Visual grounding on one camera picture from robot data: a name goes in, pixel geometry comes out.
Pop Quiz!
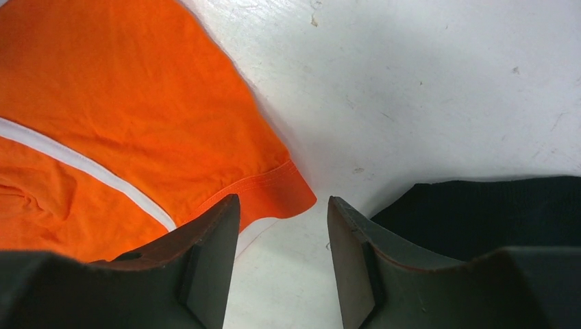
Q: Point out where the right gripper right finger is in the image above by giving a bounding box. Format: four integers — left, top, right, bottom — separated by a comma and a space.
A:
327, 197, 580, 328

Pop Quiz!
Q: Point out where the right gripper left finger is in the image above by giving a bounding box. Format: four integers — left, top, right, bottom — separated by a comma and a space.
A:
1, 195, 240, 328

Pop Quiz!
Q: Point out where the orange underwear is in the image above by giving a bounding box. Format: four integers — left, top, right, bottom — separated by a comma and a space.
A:
1, 0, 317, 262

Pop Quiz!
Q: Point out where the black underwear beige waistband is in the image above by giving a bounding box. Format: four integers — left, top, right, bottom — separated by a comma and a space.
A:
372, 176, 580, 261

